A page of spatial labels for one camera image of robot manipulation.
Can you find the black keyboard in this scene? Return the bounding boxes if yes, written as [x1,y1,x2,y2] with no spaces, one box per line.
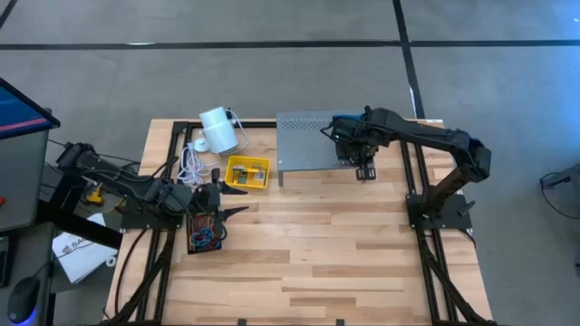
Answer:
[0,234,15,290]

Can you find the black computer mouse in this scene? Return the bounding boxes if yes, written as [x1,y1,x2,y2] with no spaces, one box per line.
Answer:
[5,275,42,325]

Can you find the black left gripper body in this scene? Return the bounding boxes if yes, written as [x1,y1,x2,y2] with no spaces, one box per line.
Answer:
[195,168,228,242]

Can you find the black plastic basket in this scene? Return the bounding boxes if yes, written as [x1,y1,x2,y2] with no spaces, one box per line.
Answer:
[187,208,224,255]

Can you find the black thick cable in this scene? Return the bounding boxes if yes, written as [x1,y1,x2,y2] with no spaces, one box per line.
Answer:
[112,227,150,321]

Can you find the red rubber band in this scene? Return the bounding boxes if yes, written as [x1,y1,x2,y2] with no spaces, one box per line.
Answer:
[203,216,221,241]
[192,215,219,250]

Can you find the yellow plastic basket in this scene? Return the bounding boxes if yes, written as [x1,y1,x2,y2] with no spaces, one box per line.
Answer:
[225,155,272,190]

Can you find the black support beam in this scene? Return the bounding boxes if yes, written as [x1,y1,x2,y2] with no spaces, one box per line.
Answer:
[35,198,124,251]

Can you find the computer monitor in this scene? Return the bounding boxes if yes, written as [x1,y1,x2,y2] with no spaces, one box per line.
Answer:
[0,76,62,140]

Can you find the grey perforated metal shelf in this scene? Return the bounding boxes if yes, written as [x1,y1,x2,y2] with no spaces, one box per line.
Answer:
[275,110,376,187]

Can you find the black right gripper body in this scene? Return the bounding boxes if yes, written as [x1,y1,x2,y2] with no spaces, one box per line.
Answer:
[322,115,380,169]

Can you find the white printed paper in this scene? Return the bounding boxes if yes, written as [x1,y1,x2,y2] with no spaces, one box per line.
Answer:
[51,212,120,285]

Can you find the black floor stand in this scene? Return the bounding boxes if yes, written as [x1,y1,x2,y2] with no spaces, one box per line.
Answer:
[537,161,580,191]

